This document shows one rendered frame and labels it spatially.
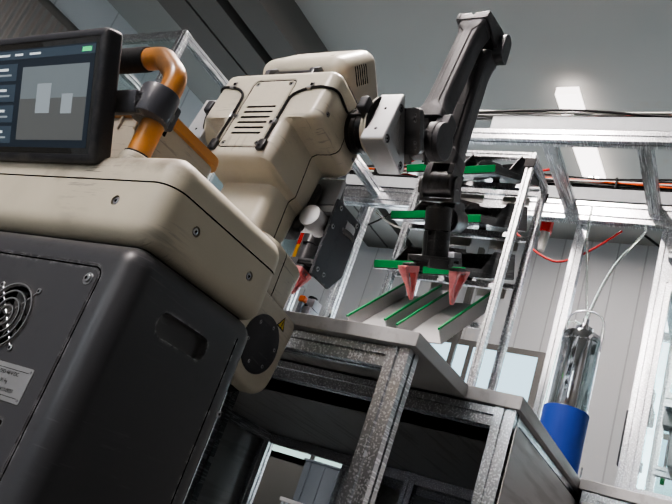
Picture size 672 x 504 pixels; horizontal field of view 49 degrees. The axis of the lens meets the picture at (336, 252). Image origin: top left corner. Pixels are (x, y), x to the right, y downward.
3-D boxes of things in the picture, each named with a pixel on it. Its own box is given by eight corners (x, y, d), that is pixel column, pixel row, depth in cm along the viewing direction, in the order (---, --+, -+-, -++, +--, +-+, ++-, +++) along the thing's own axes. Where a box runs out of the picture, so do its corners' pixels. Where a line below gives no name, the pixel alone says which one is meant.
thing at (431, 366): (415, 346, 135) (419, 331, 136) (91, 289, 184) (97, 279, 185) (514, 448, 189) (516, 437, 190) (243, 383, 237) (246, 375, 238)
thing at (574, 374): (584, 408, 243) (606, 305, 257) (541, 399, 251) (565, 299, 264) (590, 421, 254) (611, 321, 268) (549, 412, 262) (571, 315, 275)
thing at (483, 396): (520, 410, 151) (523, 396, 153) (46, 306, 229) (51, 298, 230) (608, 530, 261) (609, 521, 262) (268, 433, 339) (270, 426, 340)
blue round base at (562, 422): (568, 490, 233) (586, 408, 242) (520, 477, 241) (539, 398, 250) (576, 500, 245) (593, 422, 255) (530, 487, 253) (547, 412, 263)
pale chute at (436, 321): (441, 344, 183) (439, 327, 182) (398, 339, 191) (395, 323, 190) (494, 306, 203) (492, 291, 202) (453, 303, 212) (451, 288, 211)
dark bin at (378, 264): (412, 269, 199) (413, 242, 199) (373, 268, 208) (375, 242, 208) (465, 274, 221) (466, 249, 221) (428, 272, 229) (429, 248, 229)
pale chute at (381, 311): (388, 335, 191) (385, 318, 189) (348, 330, 199) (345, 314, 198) (444, 299, 211) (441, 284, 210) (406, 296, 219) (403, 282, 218)
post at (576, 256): (525, 494, 271) (599, 175, 320) (513, 491, 273) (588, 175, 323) (528, 497, 274) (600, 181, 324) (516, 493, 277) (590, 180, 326)
